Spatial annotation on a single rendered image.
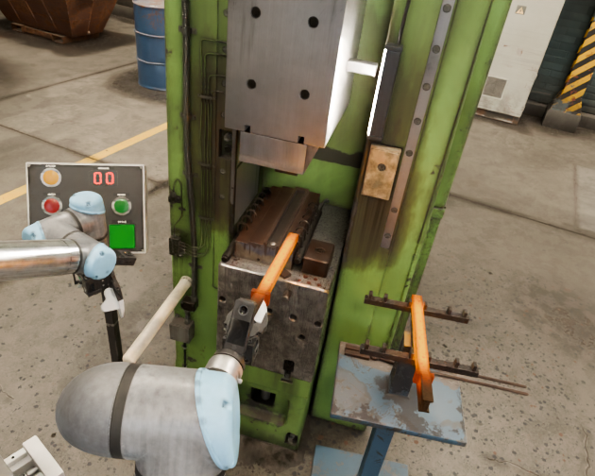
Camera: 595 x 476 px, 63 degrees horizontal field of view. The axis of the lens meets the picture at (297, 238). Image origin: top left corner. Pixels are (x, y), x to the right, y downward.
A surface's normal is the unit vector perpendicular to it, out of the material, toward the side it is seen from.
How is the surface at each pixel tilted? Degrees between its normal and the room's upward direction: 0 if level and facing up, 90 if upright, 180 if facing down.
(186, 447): 66
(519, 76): 90
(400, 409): 0
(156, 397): 18
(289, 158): 90
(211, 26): 90
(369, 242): 90
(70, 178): 60
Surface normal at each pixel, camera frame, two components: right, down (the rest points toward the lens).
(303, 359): -0.25, 0.52
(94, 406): -0.17, -0.40
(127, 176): 0.21, 0.08
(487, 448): 0.11, -0.82
